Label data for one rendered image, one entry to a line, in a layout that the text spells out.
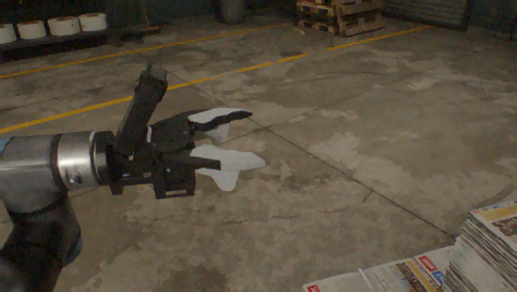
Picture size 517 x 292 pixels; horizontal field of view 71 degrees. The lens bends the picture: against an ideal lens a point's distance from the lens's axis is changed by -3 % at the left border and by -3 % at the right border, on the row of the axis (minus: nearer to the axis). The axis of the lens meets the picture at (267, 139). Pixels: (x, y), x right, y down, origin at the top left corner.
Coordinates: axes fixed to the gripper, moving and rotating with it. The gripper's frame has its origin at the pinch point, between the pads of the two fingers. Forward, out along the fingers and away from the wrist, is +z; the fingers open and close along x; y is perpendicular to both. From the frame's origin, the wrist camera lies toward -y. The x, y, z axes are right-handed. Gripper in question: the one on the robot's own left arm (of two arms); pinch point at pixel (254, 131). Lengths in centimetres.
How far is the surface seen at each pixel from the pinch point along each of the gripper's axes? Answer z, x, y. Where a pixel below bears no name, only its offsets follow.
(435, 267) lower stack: 58, -14, 66
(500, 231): 37.6, 10.9, 15.6
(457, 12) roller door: 456, -544, 169
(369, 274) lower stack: 37, -16, 67
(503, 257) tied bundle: 36.9, 13.9, 18.0
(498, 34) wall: 489, -467, 182
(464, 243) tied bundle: 36.1, 7.5, 22.5
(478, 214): 36.8, 6.6, 16.2
